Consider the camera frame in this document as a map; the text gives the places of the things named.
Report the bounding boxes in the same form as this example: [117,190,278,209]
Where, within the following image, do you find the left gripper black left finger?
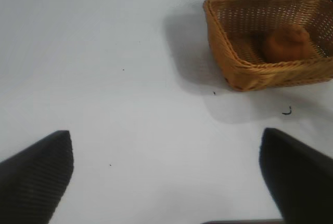
[0,129,75,224]

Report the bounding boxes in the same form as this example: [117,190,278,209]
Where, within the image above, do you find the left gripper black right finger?
[258,127,333,224]

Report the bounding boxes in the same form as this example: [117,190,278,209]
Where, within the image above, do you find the orange fruit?
[261,25,312,63]

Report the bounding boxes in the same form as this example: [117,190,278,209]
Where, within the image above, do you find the woven wicker basket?
[202,0,333,92]

